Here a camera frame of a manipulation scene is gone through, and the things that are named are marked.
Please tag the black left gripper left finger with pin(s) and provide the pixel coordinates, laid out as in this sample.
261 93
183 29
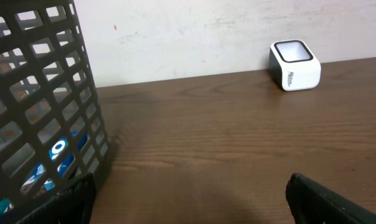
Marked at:
73 204

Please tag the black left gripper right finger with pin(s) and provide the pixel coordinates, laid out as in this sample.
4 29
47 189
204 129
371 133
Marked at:
311 202

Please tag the blue Oreo cookie pack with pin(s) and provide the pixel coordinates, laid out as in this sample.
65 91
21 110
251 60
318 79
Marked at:
39 168

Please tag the grey plastic mesh basket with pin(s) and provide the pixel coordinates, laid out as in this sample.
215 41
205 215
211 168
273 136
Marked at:
47 92

